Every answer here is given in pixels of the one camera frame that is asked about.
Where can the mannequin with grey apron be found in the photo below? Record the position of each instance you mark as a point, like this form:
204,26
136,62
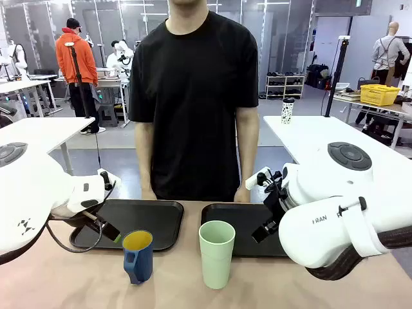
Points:
389,51

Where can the black bag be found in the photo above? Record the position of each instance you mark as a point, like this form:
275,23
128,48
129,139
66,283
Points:
317,75

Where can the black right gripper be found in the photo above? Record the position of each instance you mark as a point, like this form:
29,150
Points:
276,196

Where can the person in black t-shirt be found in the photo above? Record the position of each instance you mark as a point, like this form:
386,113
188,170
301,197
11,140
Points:
193,96

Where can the pale green plastic cup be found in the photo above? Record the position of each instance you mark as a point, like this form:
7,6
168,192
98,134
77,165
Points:
216,254

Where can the person's left forearm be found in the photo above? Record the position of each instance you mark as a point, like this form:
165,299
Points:
247,148

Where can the black plastic tray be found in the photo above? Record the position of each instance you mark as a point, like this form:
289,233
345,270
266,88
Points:
238,225
145,219

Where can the white background desk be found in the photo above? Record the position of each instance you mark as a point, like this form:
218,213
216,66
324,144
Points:
22,88

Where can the yellow plastic basket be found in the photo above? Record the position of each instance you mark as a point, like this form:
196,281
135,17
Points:
379,95

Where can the black camera pole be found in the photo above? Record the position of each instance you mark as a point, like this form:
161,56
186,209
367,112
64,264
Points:
336,77
80,80

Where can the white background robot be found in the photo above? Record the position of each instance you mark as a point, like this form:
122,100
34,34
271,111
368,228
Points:
120,56

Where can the person's right forearm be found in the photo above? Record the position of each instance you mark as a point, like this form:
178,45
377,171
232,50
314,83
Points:
144,154

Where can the person in orange hoodie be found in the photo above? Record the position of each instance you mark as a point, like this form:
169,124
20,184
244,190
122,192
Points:
76,67

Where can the background work table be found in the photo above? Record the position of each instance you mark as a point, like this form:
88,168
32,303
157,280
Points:
376,107

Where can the person's left hand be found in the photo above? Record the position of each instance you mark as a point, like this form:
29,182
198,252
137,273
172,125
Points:
242,194

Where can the black step stool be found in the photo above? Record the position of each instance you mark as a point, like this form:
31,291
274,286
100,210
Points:
107,114

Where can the white black-spotted tumbler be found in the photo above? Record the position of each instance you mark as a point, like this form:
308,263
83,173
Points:
287,111

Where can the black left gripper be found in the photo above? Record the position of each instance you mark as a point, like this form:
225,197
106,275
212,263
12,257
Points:
84,218

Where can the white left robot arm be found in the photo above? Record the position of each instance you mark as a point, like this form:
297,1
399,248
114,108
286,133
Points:
29,190

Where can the blue mug yellow inside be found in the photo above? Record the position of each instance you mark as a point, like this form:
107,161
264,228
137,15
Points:
138,257

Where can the person's right hand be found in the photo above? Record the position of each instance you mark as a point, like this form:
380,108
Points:
148,194

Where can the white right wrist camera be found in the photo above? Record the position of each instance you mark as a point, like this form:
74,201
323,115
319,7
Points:
256,178

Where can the white shoe rack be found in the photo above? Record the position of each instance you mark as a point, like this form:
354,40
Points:
284,86

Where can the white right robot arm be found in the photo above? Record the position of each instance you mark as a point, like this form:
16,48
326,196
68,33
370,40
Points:
338,225

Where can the white side table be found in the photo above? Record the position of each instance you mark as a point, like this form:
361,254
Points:
38,132
322,138

